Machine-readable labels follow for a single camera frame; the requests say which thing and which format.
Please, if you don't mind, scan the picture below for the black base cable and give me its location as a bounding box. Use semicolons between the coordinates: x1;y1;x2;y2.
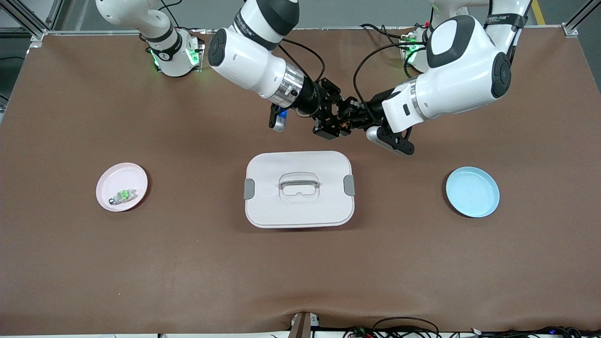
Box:
157;0;207;34
360;23;405;50

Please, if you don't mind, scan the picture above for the green switch module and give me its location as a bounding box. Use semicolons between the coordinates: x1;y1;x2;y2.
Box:
108;189;138;207

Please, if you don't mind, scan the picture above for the black left base cable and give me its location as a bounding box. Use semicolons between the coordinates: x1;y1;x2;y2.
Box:
360;23;405;50

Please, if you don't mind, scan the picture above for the black looped cable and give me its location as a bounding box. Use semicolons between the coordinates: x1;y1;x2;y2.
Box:
372;316;440;338

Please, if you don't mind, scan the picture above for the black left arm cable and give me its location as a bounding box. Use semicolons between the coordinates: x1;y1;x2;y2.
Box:
353;42;425;123

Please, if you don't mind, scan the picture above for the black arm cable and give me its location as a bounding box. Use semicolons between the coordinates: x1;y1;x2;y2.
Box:
353;42;425;123
279;38;327;84

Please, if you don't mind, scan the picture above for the black right base cable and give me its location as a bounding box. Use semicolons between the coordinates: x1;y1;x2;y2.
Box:
157;0;207;34

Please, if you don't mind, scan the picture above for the pink round plate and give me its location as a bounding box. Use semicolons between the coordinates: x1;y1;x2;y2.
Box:
96;162;149;213

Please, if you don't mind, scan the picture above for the tangled cable bundle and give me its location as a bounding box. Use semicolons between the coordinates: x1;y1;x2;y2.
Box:
343;325;601;338

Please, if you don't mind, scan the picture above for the pink storage box white lid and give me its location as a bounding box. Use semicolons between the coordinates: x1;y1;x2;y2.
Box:
244;151;356;229

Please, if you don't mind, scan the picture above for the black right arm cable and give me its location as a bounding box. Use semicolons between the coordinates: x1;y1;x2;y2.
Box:
279;38;327;84

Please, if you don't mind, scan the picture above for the light blue round plate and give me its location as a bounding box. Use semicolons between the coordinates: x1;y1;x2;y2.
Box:
446;166;501;218

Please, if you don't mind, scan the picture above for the brown table mat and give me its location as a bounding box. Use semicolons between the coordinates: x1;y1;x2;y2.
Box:
0;29;601;335

